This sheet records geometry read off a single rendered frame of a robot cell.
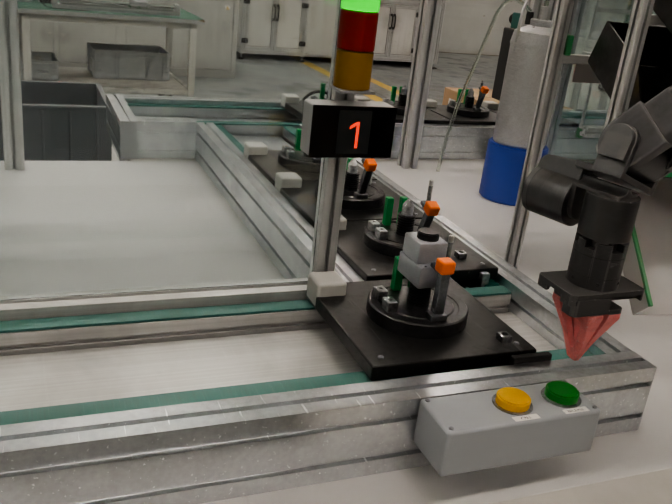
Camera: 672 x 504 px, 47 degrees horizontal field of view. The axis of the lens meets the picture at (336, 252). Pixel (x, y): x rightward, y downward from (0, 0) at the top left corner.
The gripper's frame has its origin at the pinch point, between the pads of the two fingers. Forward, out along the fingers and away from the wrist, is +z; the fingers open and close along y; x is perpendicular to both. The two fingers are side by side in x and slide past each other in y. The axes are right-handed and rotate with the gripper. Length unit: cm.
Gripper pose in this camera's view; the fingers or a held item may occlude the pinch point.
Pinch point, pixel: (574, 351)
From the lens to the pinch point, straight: 94.8
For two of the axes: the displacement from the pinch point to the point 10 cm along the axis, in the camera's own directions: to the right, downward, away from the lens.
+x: 3.7, 3.8, -8.5
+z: -1.0, 9.2, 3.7
